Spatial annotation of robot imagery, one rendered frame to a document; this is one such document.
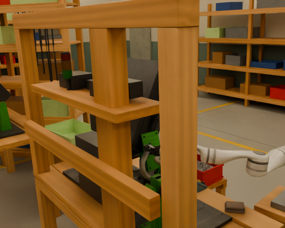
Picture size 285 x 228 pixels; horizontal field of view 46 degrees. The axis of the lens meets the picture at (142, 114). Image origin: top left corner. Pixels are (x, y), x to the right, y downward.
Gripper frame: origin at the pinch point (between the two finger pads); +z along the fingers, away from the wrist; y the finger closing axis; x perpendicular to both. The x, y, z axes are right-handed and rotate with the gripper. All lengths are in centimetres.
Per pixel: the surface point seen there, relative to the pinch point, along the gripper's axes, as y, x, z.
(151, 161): -6.9, 2.9, 2.9
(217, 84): -342, -368, 385
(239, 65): -316, -387, 310
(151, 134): 1.0, -9.9, 2.9
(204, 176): -53, -12, 9
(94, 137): 20.5, 3.9, 25.5
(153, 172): -11.9, 7.1, 4.4
